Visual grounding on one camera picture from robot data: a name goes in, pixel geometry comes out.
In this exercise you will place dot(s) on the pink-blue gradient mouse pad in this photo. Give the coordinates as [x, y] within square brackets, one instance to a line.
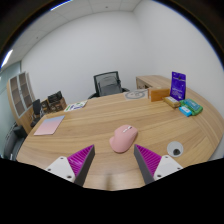
[49, 125]

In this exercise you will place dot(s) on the orange cardboard box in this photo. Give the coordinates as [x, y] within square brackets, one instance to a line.
[159, 94]

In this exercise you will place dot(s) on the small blue box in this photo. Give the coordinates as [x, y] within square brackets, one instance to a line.
[185, 111]

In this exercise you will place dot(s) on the small black visitor chair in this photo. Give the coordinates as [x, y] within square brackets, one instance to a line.
[36, 106]

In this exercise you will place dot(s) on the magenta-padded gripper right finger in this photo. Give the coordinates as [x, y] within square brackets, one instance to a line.
[165, 165]

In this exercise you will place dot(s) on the black armchair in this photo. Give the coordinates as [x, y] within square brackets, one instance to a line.
[13, 143]

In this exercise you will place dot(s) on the tall brown coffee box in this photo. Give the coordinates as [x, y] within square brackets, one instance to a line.
[45, 106]

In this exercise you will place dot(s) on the grey backpack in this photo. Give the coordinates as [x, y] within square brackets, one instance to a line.
[110, 86]

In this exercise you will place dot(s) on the green box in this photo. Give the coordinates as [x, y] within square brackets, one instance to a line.
[192, 106]

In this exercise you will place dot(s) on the black cardboard box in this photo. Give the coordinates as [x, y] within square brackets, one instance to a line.
[55, 96]

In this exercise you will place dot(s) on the printed sheet with coloured shapes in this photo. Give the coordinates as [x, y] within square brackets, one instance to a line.
[75, 106]

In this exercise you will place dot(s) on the black mesh office chair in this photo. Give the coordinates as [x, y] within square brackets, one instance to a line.
[106, 73]

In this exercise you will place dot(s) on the wide brown coffee box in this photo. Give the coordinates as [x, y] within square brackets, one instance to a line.
[58, 106]

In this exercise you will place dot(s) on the wooden side cabinet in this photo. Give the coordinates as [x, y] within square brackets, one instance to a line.
[150, 80]

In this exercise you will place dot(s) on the small tan box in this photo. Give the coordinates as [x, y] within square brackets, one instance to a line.
[171, 101]

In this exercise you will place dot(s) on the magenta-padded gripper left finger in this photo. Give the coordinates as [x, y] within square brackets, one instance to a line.
[61, 166]

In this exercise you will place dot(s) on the pink computer mouse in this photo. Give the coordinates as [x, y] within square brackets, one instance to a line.
[123, 138]

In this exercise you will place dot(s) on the wooden shelf unit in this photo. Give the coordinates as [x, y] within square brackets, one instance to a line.
[18, 100]

